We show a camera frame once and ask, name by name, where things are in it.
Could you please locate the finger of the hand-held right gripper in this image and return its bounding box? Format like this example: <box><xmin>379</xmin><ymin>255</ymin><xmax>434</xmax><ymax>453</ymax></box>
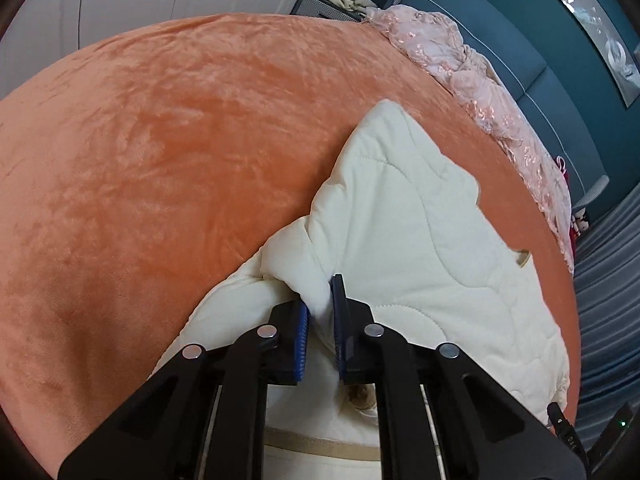
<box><xmin>546</xmin><ymin>402</ymin><xmax>585</xmax><ymax>458</ymax></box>

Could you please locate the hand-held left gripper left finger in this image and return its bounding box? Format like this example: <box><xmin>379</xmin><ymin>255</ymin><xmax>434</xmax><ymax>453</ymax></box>
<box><xmin>57</xmin><ymin>299</ymin><xmax>312</xmax><ymax>480</ymax></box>

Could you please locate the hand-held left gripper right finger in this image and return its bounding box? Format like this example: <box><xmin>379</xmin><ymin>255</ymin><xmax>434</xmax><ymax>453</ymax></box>
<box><xmin>329</xmin><ymin>274</ymin><xmax>588</xmax><ymax>480</ymax></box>

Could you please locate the cream quilted blanket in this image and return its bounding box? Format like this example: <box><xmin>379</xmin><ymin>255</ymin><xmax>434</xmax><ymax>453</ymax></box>
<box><xmin>150</xmin><ymin>99</ymin><xmax>572</xmax><ymax>480</ymax></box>

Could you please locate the grey-blue curtain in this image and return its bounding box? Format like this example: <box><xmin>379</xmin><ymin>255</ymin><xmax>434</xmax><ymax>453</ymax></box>
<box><xmin>565</xmin><ymin>200</ymin><xmax>640</xmax><ymax>461</ymax></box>

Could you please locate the orange plush blanket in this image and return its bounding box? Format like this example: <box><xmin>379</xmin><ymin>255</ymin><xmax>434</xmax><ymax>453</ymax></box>
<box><xmin>0</xmin><ymin>12</ymin><xmax>581</xmax><ymax>480</ymax></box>

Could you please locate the pink lace quilt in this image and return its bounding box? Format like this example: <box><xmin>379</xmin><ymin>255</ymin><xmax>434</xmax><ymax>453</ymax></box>
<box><xmin>362</xmin><ymin>4</ymin><xmax>576</xmax><ymax>276</ymax></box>

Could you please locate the dark nightstand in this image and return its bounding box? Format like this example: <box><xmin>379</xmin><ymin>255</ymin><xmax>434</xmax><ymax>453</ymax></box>
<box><xmin>290</xmin><ymin>0</ymin><xmax>373</xmax><ymax>23</ymax></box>

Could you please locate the blue upholstered headboard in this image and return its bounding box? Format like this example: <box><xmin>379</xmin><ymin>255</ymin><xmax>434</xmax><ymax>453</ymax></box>
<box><xmin>385</xmin><ymin>0</ymin><xmax>621</xmax><ymax>211</ymax></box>

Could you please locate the framed wall picture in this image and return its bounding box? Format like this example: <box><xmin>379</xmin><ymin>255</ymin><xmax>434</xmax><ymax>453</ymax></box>
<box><xmin>522</xmin><ymin>0</ymin><xmax>640</xmax><ymax>108</ymax></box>

